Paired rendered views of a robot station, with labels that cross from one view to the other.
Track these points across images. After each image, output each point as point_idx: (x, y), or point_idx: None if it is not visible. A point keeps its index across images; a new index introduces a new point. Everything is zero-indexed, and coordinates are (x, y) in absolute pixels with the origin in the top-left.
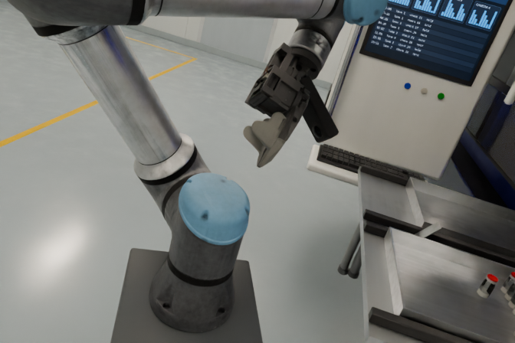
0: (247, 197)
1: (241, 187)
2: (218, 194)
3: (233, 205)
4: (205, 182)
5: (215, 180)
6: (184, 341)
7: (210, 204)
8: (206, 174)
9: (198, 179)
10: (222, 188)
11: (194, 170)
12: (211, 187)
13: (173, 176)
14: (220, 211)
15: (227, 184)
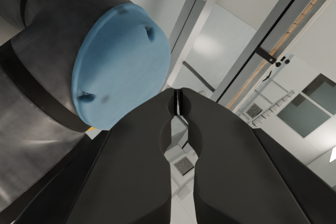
0: (125, 43)
1: (104, 68)
2: (138, 84)
3: (155, 57)
4: (121, 111)
5: (109, 107)
6: None
7: (159, 80)
8: (100, 123)
9: (118, 120)
10: (125, 88)
11: (66, 139)
12: (129, 99)
13: (89, 138)
14: (167, 65)
15: (109, 89)
